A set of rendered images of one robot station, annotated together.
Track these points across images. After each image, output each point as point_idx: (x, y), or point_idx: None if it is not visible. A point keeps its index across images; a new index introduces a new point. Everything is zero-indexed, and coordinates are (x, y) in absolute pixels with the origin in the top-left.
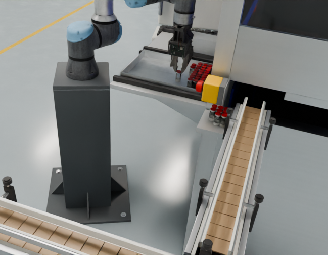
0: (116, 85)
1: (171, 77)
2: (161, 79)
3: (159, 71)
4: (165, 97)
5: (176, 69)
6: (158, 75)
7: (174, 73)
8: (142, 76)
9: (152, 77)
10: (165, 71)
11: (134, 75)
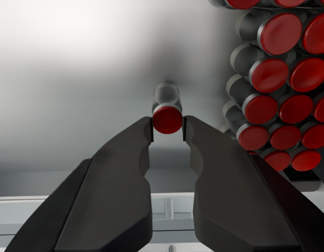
0: None
1: (122, 70)
2: (91, 106)
3: (25, 23)
4: (162, 197)
5: (153, 136)
6: (54, 75)
7: (112, 11)
8: (3, 121)
9: (44, 109)
10: (52, 13)
11: (3, 198)
